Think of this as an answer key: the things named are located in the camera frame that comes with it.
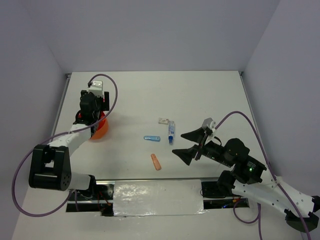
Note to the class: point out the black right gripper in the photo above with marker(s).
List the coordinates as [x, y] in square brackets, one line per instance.
[186, 154]

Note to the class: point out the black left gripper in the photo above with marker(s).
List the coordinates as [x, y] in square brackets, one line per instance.
[105, 104]

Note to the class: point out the blue glue bottle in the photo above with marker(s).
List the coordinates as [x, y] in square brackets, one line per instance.
[171, 131]

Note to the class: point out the light blue correction tape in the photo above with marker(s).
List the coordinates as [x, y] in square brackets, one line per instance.
[152, 138]

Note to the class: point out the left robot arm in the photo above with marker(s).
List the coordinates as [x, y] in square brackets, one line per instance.
[50, 163]

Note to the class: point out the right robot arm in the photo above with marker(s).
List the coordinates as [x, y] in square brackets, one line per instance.
[249, 178]

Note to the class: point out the orange round pen holder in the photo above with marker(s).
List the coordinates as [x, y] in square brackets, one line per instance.
[96, 131]

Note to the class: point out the small white eraser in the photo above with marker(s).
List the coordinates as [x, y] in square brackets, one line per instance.
[163, 121]

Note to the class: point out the salmon pink eraser stick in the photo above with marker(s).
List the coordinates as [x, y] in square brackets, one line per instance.
[155, 162]

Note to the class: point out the silver foil covered plate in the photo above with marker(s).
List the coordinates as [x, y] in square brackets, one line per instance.
[157, 198]

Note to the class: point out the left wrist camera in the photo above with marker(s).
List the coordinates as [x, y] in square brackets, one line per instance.
[96, 88]

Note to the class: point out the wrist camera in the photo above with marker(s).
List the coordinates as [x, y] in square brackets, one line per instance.
[96, 88]
[208, 126]

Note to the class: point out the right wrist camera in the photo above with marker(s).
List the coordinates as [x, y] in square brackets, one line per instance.
[208, 126]

